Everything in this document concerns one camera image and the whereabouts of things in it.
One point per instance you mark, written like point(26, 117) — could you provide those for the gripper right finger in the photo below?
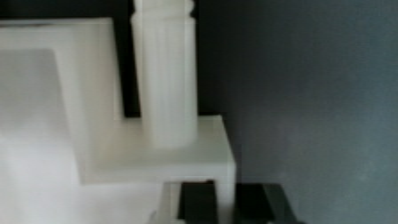
point(262, 205)

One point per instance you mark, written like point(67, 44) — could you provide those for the white U-shaped fence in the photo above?
point(165, 38)

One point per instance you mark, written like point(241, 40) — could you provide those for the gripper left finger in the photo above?
point(198, 203)

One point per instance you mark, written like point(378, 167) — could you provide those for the white chair seat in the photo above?
point(117, 157)

